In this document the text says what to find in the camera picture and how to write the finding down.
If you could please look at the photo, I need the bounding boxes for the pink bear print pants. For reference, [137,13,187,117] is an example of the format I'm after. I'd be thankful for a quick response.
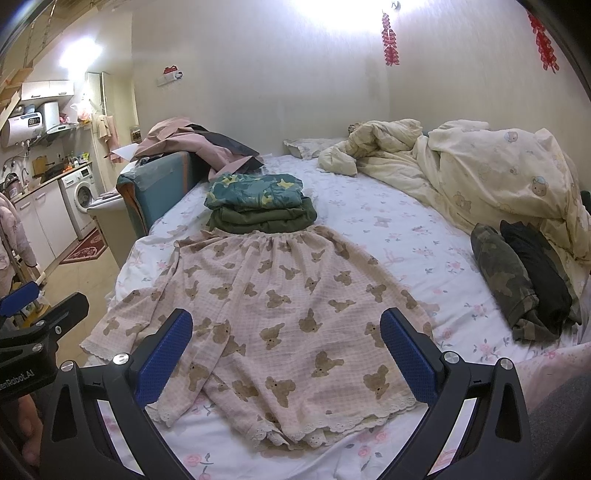
[82,226,431,448]

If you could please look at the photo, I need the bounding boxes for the red floor mat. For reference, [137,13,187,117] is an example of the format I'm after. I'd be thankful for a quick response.
[60,228,107,265]

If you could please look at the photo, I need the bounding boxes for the white kitchen cabinet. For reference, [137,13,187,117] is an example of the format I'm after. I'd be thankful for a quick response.
[15,181,77,271]

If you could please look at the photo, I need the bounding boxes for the white side table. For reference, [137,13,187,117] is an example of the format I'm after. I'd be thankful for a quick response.
[87,190,137,268]

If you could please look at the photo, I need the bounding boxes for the black garment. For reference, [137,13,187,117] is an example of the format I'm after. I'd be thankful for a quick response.
[500,221,582,330]

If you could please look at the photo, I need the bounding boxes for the camouflage garment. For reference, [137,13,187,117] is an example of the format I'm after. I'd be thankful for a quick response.
[471,223,560,342]

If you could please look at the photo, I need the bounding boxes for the white washing machine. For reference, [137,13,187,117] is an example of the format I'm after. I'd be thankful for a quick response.
[58,165,98,240]

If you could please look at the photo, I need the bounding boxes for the teal sofa armrest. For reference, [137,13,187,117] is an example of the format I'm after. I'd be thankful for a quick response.
[116,151,209,238]

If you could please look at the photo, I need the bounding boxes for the white water heater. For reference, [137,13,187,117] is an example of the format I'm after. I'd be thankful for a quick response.
[1,112,43,148]

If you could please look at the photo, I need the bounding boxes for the teal yellow folded garment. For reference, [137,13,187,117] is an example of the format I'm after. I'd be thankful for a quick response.
[204,174,304,210]

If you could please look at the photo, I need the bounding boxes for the cream bear print duvet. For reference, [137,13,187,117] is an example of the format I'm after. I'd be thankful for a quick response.
[318,119,590,268]

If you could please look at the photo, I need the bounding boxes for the pink jacket pile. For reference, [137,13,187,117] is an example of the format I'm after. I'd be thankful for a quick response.
[133,117,263,180]

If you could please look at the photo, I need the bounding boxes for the dark green folded garment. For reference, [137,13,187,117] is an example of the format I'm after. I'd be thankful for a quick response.
[207,197,318,234]

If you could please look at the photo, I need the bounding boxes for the white floral pillow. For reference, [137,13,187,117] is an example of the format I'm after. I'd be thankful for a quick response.
[283,138,344,160]

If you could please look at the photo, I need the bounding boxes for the white wall box red decoration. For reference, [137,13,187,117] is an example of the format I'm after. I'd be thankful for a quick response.
[156,65,183,87]

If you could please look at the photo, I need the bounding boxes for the red firecracker wall ornament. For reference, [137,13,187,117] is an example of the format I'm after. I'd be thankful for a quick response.
[382,13,400,67]

